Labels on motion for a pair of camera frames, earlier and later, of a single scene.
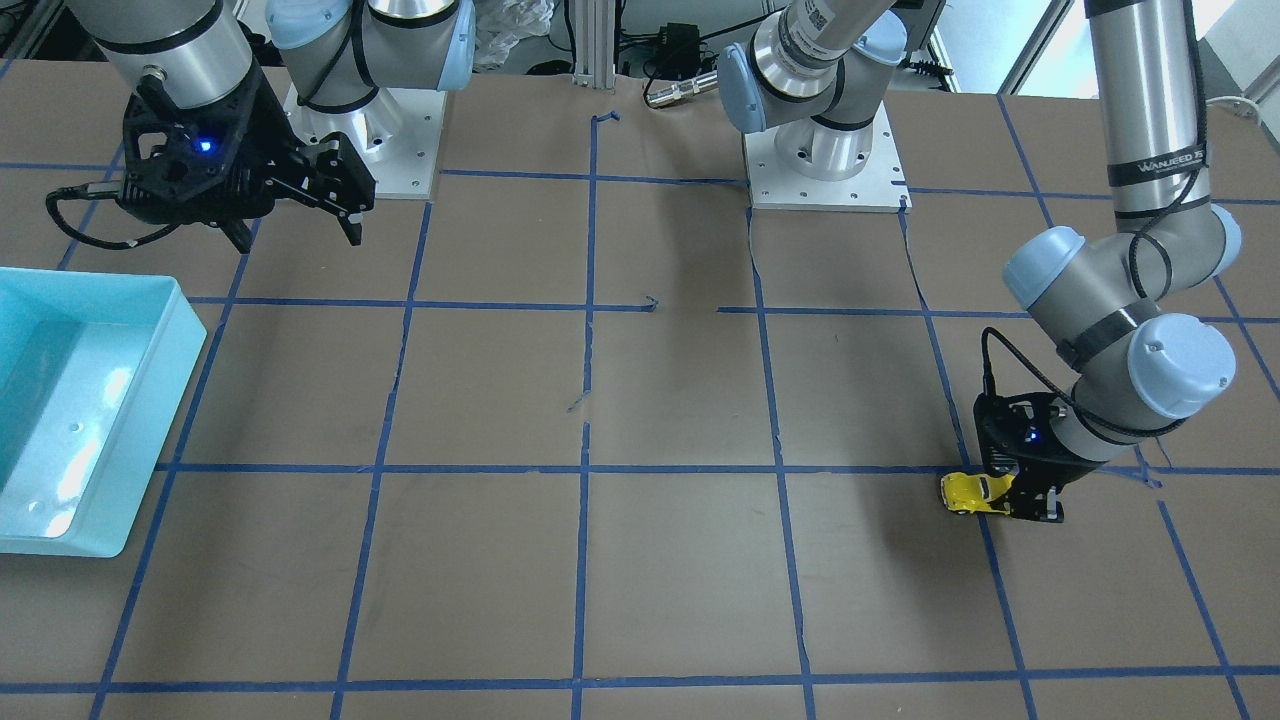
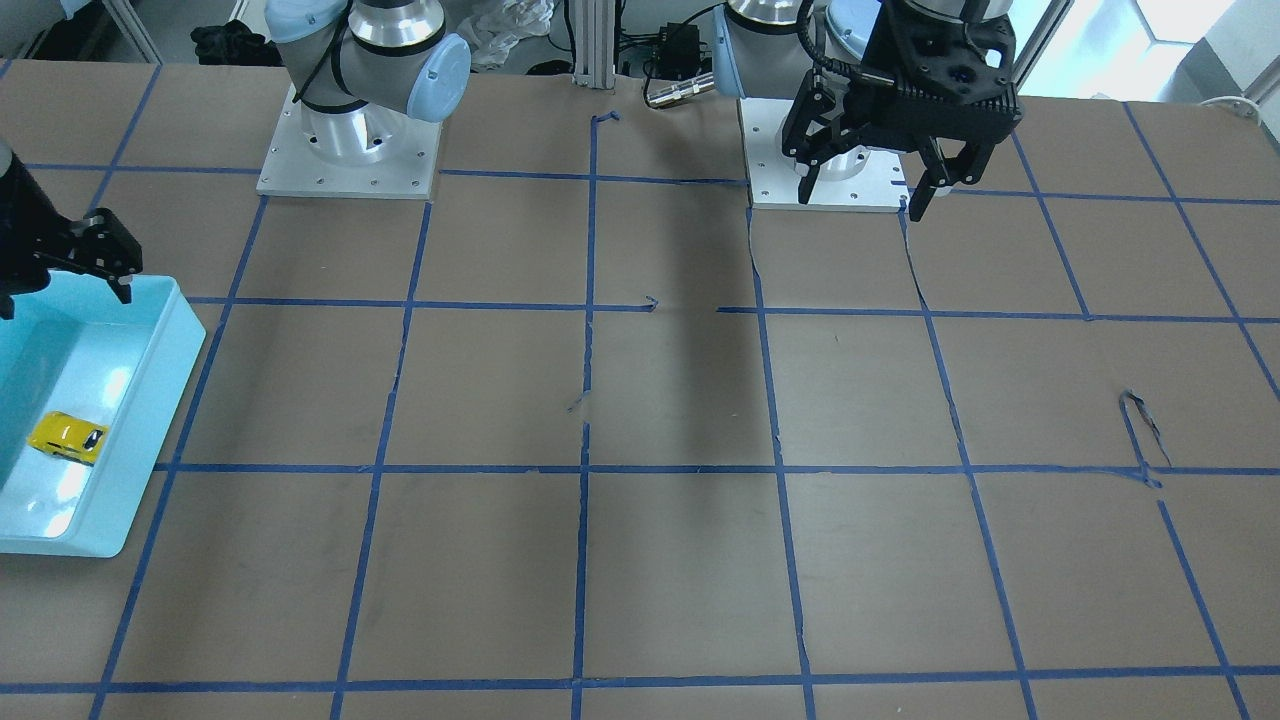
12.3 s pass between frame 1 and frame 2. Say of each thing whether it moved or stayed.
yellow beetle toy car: moved
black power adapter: stayed
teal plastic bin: stayed
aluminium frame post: stayed
